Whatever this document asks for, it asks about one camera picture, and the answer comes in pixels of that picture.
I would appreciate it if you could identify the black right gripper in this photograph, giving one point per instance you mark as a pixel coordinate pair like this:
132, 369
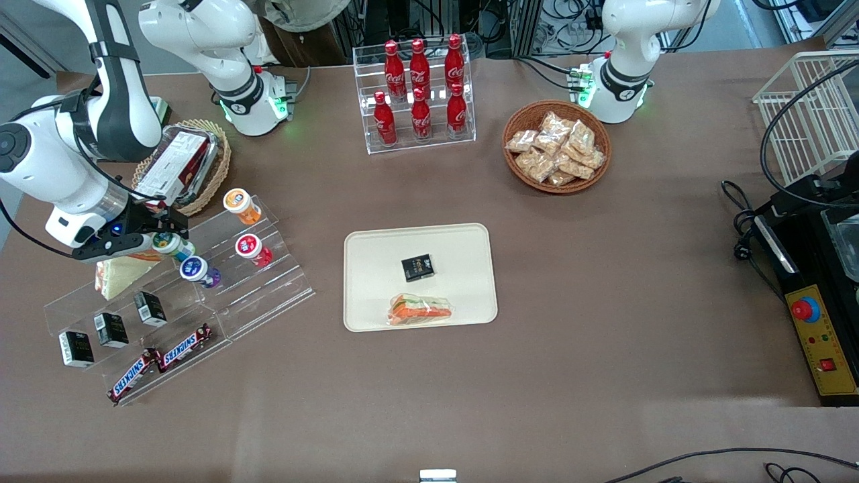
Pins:
144, 218

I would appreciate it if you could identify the green yogurt cup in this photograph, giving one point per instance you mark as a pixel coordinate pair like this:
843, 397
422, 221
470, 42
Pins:
173, 247

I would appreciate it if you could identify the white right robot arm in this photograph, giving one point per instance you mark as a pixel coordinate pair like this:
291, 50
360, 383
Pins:
221, 40

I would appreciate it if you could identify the purple gum bottle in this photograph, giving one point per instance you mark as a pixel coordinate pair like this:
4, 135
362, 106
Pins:
198, 271

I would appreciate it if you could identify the orange gum bottle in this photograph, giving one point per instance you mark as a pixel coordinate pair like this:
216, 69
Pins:
240, 204

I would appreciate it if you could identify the red gum bottle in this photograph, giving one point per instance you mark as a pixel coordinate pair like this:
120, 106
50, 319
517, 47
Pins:
253, 249

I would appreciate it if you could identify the cream plastic tray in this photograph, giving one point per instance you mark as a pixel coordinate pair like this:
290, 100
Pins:
376, 268

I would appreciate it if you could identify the wrapped triangle sandwich, white bread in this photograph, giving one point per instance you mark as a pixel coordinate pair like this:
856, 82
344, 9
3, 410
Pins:
121, 276

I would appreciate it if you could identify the clear plastic packaged food box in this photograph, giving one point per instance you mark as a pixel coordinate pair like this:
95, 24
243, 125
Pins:
178, 164

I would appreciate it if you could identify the small black tissue box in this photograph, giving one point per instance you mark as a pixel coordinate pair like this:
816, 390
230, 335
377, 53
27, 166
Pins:
418, 268
150, 308
76, 349
111, 330

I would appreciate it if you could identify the flat light wicker basket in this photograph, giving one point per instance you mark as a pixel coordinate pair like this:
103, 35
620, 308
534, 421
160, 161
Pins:
218, 174

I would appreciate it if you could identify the Snickers chocolate bar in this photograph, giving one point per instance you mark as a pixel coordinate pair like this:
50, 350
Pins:
184, 347
133, 377

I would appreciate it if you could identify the clear acrylic stepped display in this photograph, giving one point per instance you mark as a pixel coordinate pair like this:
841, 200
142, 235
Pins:
255, 302

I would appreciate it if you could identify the brown wooden cabinet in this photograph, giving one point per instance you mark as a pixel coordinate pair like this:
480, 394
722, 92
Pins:
302, 50

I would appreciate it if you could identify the red cola bottle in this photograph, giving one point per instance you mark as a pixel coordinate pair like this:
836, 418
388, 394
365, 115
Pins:
394, 74
385, 124
457, 115
420, 70
454, 67
421, 119

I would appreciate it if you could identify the clear acrylic bottle rack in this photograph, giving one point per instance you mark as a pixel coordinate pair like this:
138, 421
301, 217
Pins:
416, 147

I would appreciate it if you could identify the wrapped sandwich with orange filling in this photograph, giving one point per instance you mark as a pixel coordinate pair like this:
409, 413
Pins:
419, 310

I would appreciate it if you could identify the small white grey box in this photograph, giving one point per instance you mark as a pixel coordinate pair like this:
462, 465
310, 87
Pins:
437, 476

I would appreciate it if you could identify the clear bag of biscuits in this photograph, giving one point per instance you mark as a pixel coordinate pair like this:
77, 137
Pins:
551, 133
535, 165
521, 141
561, 178
594, 158
576, 168
581, 136

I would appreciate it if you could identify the round brown wicker basket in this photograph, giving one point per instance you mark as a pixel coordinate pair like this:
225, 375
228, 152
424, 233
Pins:
530, 113

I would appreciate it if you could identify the black sealing machine, yellow panel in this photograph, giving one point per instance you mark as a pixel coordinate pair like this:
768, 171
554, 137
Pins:
822, 335

